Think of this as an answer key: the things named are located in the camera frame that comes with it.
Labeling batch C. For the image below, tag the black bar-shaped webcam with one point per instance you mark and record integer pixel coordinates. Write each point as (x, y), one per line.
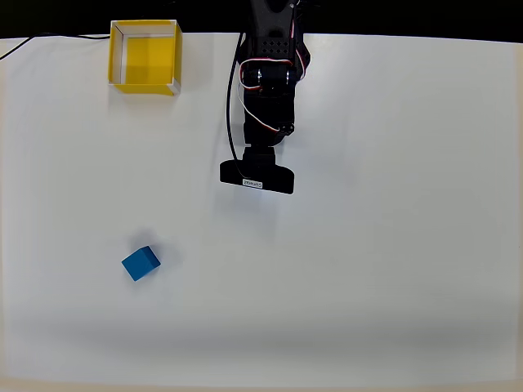
(261, 173)

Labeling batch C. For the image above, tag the blue cube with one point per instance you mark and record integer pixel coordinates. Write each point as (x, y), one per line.
(140, 263)

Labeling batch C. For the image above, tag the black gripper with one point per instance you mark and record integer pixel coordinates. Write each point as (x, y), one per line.
(287, 130)

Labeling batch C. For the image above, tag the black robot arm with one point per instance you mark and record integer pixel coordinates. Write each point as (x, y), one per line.
(271, 36)

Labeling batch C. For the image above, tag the yellow open cardboard box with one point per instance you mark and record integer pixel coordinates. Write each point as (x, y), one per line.
(151, 55)

